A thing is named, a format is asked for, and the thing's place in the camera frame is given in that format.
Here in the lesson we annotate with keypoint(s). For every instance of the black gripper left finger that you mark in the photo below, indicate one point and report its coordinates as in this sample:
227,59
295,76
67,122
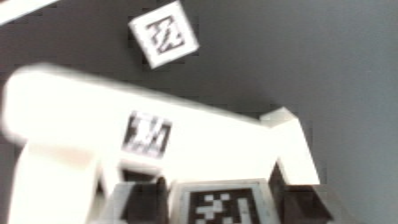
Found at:
137,204

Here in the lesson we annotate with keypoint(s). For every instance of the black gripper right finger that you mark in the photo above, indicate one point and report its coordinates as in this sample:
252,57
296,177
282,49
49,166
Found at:
307,205

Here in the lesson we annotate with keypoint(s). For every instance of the white chair leg cube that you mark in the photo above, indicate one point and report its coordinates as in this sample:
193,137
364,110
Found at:
163,34
222,202

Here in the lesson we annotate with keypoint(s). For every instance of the white chair back frame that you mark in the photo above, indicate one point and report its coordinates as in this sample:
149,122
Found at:
97,127

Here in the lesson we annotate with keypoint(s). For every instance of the white U-shaped obstacle frame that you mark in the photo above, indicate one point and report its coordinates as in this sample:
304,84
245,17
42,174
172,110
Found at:
16,8

